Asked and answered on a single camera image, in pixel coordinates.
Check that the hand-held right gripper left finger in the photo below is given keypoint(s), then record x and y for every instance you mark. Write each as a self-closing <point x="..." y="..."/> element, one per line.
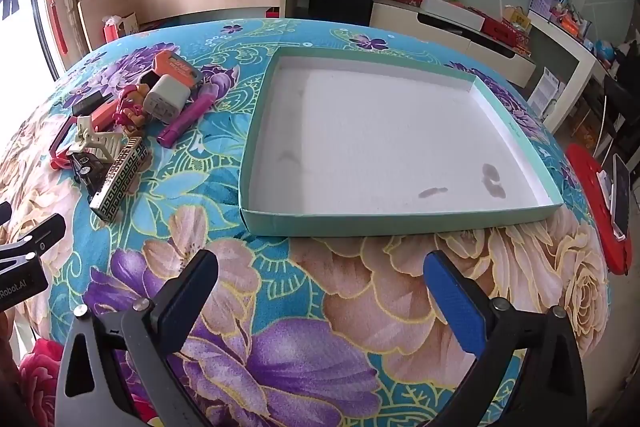
<point x="190" y="302"/>

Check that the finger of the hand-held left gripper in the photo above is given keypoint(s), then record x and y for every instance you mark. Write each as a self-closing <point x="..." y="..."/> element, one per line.
<point x="40" y="232"/>
<point x="4" y="213"/>

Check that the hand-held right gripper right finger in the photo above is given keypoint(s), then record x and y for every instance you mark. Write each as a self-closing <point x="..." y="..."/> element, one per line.
<point x="452" y="302"/>

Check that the black toy car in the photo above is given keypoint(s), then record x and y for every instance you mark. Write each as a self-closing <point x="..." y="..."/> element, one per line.
<point x="85" y="169"/>

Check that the pink watch band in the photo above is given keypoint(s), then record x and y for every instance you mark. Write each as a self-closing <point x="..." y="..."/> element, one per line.
<point x="53" y="150"/>

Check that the black gold patterned box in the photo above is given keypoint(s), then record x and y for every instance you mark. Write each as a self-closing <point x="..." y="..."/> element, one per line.
<point x="117" y="182"/>

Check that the cream hair clip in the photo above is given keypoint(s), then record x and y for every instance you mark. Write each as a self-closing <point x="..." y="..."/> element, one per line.
<point x="107" y="144"/>

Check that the black power adapter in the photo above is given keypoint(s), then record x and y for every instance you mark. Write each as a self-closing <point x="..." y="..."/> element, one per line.
<point x="90" y="103"/>

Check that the pink brown toy dog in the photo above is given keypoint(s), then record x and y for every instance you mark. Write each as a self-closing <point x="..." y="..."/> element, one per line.
<point x="131" y="114"/>

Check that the purple folding comb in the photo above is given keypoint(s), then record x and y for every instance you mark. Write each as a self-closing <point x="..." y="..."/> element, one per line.
<point x="187" y="119"/>

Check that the white charger plug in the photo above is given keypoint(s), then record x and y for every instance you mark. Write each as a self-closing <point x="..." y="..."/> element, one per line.
<point x="167" y="97"/>

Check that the shallow green cardboard box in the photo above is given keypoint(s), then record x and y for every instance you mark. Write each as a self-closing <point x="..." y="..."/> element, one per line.
<point x="375" y="132"/>

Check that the red floral cloth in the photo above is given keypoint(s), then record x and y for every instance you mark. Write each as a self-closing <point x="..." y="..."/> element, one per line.
<point x="37" y="382"/>

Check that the floral teal blanket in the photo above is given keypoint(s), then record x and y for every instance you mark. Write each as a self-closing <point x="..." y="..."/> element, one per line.
<point x="350" y="287"/>

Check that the red plastic stool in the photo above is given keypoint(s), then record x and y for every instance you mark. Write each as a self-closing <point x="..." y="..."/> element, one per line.
<point x="587" y="187"/>

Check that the smartphone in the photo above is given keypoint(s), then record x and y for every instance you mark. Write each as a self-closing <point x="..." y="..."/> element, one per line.
<point x="622" y="192"/>

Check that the red gift bag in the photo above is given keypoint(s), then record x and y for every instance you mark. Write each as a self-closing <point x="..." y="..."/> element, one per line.
<point x="110" y="29"/>

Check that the white desk calendar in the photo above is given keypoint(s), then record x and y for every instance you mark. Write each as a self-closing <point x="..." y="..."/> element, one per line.
<point x="547" y="87"/>

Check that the black chair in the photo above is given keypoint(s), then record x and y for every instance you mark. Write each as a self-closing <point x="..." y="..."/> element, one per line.
<point x="617" y="102"/>

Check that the white television stand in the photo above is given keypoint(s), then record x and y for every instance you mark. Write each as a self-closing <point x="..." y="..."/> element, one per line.
<point x="450" y="37"/>

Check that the white desk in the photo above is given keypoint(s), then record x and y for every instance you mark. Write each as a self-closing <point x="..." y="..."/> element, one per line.
<point x="575" y="62"/>

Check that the flat red box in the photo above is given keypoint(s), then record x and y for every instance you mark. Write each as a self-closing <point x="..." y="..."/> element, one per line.
<point x="500" y="32"/>

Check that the flat white box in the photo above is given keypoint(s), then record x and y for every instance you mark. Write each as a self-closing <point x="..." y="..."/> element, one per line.
<point x="452" y="12"/>

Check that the small blue globe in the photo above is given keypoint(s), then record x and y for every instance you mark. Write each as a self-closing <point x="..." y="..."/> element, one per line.
<point x="605" y="50"/>

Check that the small red box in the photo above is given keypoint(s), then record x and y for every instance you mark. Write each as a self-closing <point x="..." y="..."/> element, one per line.
<point x="272" y="12"/>

